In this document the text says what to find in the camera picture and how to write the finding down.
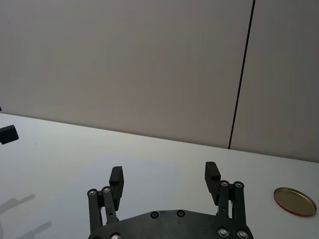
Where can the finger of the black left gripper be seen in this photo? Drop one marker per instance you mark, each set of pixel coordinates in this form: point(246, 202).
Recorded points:
point(8, 135)

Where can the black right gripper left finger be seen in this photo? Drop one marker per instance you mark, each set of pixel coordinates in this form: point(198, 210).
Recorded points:
point(117, 184)

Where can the round gold metal lid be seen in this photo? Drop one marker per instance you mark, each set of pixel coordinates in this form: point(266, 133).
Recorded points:
point(294, 201)

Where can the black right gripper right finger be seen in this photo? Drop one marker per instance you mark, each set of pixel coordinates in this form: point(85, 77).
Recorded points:
point(211, 181)

